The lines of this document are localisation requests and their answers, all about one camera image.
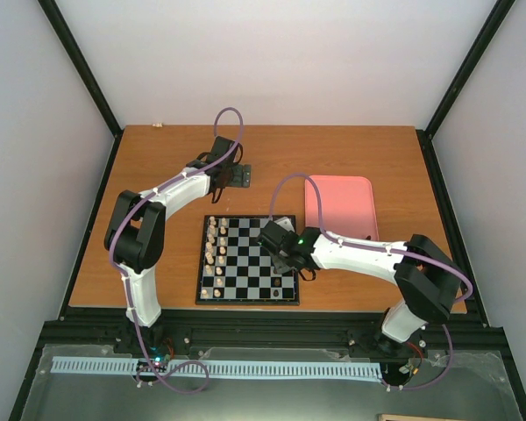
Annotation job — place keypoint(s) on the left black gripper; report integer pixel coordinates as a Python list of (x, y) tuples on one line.
[(239, 175)]

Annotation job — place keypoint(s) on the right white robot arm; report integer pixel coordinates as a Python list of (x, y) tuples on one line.
[(429, 282)]

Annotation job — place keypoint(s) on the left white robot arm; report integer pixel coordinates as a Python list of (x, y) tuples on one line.
[(135, 236)]

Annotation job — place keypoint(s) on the black white chessboard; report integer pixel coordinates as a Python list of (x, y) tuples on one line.
[(232, 260)]

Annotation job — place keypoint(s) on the pink plastic tray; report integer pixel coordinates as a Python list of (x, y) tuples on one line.
[(348, 206)]

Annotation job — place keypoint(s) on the black aluminium frame rail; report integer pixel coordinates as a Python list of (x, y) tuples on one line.
[(191, 329)]

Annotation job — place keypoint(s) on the light blue cable duct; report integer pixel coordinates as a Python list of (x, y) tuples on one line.
[(222, 369)]

